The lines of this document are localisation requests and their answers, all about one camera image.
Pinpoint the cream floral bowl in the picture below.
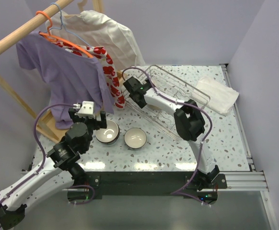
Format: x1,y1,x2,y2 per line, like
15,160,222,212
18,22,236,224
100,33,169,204
150,105,161,111

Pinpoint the wire dish rack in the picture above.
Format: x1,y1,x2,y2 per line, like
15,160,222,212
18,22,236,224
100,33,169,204
122,66,212,142

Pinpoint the purple t-shirt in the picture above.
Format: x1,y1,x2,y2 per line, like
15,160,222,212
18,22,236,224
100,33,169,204
16,32,114,130

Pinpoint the orange hanger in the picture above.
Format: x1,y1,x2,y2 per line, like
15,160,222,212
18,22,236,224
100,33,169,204
35,11,94,58

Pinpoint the white folded cloth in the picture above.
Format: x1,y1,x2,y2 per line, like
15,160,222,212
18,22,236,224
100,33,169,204
196,77,239,116

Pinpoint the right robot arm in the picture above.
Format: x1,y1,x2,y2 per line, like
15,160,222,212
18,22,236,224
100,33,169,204
123,77,220,188

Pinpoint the white shirt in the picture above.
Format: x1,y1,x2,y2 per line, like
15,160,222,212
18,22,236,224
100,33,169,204
51,10,145,70

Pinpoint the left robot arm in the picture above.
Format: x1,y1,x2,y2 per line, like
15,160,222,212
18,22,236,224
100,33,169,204
0,104,107,230

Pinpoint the red floral cloth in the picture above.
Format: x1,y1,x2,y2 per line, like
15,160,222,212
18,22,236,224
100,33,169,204
47,42,125,114

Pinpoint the teal white dotted bowl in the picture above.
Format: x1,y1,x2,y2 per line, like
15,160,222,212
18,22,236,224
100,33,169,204
124,127,147,150

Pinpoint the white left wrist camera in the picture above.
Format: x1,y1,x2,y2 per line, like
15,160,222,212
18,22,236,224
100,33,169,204
73,101,96,118

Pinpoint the wooden clothes rack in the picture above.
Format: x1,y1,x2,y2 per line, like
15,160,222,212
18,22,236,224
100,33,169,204
0,0,128,142

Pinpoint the red bowl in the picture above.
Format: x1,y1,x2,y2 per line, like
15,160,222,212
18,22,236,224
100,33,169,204
95,120,120,139

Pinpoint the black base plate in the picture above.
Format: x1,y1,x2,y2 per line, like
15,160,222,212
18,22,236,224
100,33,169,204
57,171,227,202

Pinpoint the blue wire hanger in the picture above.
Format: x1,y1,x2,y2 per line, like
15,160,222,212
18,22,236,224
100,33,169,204
50,2,91,47

